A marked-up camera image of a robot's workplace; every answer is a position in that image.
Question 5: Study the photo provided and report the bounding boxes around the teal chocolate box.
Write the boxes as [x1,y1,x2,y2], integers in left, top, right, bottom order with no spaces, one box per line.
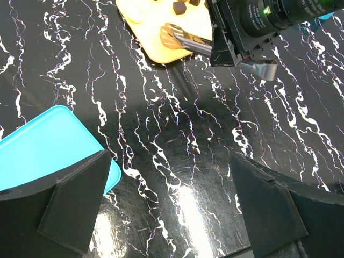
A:
[319,12,334,20]

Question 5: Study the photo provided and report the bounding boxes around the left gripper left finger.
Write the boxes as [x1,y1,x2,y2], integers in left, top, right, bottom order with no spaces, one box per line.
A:
[1,150,111,257]

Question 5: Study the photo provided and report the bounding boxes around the dark chocolate square lower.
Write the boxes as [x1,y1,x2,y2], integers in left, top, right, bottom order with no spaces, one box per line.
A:
[173,1,187,15]

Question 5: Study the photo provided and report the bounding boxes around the orange plastic tray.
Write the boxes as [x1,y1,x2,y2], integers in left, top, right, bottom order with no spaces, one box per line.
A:
[116,0,212,64]

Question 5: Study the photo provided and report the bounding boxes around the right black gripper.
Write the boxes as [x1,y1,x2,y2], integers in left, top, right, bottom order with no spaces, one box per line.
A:
[207,1,343,67]

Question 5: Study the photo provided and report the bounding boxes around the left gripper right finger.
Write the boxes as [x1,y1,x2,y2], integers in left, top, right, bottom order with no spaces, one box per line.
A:
[230,153,343,257]

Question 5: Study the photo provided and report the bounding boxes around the metal tongs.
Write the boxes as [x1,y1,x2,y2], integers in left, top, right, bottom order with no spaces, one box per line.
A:
[160,23,278,81]

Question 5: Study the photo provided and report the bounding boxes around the dark chocolate oval piece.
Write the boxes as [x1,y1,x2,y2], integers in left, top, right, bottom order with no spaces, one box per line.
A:
[189,0,201,6]

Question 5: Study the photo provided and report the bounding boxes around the teal box lid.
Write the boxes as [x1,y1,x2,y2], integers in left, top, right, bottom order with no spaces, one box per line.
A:
[1,105,121,205]

